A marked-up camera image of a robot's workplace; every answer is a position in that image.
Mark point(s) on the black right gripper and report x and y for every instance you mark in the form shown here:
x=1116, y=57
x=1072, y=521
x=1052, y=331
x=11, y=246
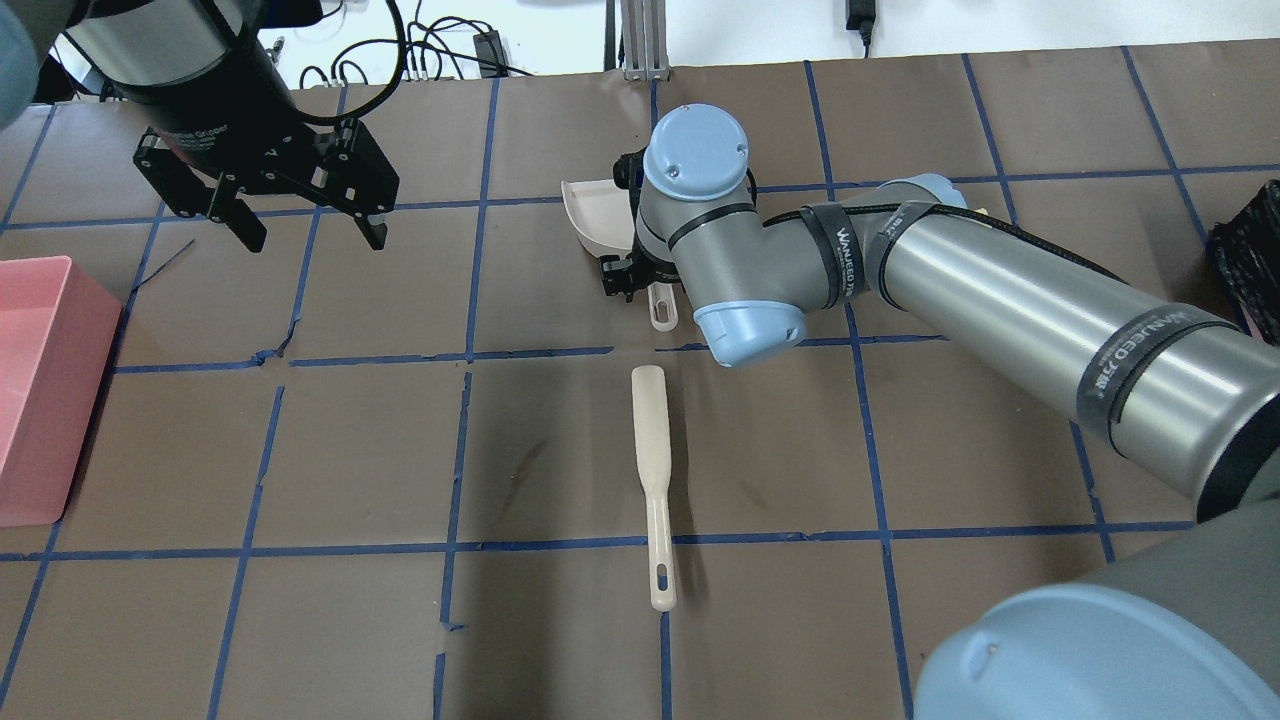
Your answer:
x=617, y=277

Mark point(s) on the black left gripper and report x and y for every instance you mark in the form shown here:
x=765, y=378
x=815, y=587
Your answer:
x=222, y=112

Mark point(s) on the white plastic dustpan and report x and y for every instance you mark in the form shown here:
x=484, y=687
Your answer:
x=598, y=213

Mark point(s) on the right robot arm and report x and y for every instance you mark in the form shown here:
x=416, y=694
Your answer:
x=1184, y=630

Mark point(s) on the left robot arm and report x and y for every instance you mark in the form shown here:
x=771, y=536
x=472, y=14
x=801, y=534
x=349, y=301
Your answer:
x=138, y=43

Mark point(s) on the pink plastic bin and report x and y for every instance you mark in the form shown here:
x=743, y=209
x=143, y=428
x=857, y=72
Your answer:
x=57, y=328

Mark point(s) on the white hand brush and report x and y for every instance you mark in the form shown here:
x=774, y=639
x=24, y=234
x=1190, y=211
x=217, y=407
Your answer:
x=654, y=464

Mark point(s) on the aluminium frame post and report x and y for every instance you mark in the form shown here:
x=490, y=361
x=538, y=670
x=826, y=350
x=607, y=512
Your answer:
x=644, y=41

